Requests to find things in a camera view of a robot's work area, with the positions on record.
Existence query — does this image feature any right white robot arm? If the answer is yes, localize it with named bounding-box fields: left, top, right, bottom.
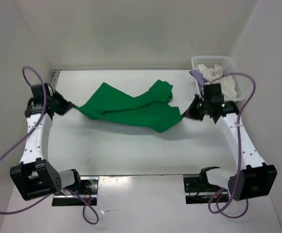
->
left=184, top=95, right=277, bottom=201

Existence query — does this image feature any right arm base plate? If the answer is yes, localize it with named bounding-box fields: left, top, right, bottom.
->
left=183, top=174, right=221, bottom=204

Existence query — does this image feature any green t shirt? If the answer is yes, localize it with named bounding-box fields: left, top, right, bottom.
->
left=75, top=80, right=183, bottom=133

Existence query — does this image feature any lavender t shirt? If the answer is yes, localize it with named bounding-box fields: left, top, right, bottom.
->
left=189, top=70, right=208, bottom=94

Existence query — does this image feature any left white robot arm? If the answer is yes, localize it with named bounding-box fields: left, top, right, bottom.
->
left=10, top=88, right=83, bottom=200

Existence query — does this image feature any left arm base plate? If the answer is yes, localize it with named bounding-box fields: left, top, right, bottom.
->
left=52, top=176, right=99, bottom=207

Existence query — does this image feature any cream white t shirt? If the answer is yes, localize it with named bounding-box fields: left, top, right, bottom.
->
left=195, top=64, right=237, bottom=98

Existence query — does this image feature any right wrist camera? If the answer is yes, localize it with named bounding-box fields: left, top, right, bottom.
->
left=203, top=83, right=224, bottom=104

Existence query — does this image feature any white plastic basket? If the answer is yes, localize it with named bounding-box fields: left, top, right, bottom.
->
left=191, top=55, right=245, bottom=101

